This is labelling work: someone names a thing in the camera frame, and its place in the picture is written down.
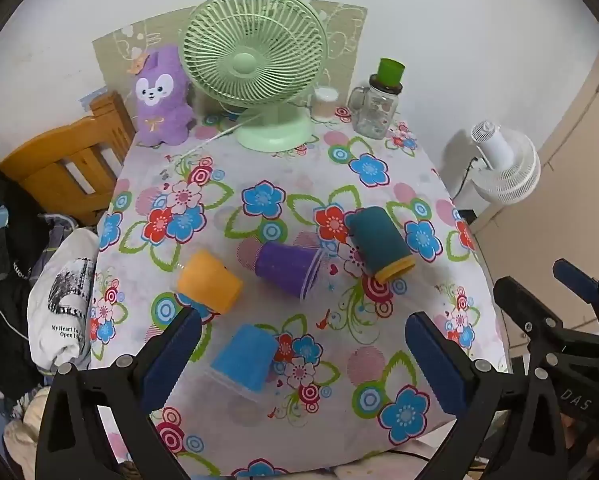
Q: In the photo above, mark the cream cloth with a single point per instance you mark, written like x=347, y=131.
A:
x=22, y=435

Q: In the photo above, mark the dark clothing pile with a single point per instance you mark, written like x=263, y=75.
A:
x=9, y=240

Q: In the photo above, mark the white clip fan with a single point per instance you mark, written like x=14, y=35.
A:
x=512, y=170

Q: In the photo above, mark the white printed shirt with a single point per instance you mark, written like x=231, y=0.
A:
x=62, y=305

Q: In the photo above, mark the blue cup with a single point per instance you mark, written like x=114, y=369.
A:
x=247, y=355

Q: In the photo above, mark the floral tablecloth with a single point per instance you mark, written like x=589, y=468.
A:
x=299, y=185

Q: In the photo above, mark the orange cup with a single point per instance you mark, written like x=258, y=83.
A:
x=209, y=282

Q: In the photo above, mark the purple plush toy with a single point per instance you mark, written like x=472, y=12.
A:
x=162, y=112

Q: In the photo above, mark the wooden chair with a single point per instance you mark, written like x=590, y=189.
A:
x=54, y=150

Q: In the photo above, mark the green desk fan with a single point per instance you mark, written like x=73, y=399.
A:
x=244, y=62

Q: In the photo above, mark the purple cup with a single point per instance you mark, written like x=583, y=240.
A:
x=284, y=267

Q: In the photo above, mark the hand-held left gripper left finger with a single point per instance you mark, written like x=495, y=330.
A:
x=172, y=355

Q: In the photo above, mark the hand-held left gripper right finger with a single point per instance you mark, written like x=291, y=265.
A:
x=437, y=360

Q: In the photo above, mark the teal cup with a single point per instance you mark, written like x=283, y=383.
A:
x=379, y=240

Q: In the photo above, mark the glass mug jar green lid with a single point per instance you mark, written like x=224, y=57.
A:
x=377, y=107

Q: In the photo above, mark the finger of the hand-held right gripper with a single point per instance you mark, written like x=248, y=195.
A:
x=524, y=310
x=577, y=280

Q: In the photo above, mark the small clear round container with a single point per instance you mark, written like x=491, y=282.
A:
x=324, y=105

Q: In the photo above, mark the beige printed wall cloth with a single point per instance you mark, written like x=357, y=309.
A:
x=114, y=50

